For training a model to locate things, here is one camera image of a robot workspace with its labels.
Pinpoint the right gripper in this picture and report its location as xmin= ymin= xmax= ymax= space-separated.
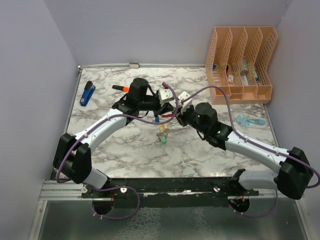
xmin=173 ymin=103 xmax=209 ymax=135

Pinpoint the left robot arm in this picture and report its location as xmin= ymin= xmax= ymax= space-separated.
xmin=53 ymin=78 xmax=178 ymax=198

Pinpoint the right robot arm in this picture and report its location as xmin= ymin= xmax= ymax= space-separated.
xmin=176 ymin=102 xmax=313 ymax=200

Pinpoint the yellow tag key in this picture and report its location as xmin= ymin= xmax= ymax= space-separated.
xmin=163 ymin=124 xmax=171 ymax=137
xmin=159 ymin=124 xmax=166 ymax=135

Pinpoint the green tag key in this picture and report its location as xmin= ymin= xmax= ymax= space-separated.
xmin=156 ymin=132 xmax=168 ymax=145

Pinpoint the light blue packaged item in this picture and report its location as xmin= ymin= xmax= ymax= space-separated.
xmin=235 ymin=115 xmax=268 ymax=129

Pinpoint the orange black highlighter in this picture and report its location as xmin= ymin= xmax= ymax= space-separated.
xmin=112 ymin=85 xmax=130 ymax=92

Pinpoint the white table edge clip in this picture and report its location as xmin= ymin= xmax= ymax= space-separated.
xmin=128 ymin=63 xmax=140 ymax=69

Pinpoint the peach plastic file organizer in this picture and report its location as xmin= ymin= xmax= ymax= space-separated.
xmin=205 ymin=26 xmax=278 ymax=105

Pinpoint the blue stapler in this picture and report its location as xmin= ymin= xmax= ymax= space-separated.
xmin=79 ymin=81 xmax=96 ymax=107

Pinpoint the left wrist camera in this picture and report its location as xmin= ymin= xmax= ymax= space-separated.
xmin=158 ymin=88 xmax=175 ymax=106

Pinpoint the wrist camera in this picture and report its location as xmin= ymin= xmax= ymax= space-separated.
xmin=178 ymin=91 xmax=193 ymax=114
xmin=158 ymin=88 xmax=175 ymax=106

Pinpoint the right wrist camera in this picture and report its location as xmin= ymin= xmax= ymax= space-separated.
xmin=178 ymin=91 xmax=193 ymax=114

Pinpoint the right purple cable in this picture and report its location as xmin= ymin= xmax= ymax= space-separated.
xmin=181 ymin=85 xmax=320 ymax=218

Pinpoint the purple cable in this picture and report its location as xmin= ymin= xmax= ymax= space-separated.
xmin=56 ymin=81 xmax=179 ymax=220
xmin=181 ymin=85 xmax=320 ymax=218

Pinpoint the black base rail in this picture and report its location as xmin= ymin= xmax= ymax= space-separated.
xmin=81 ymin=177 xmax=259 ymax=208

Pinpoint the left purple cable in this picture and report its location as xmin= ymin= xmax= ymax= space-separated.
xmin=56 ymin=81 xmax=179 ymax=220

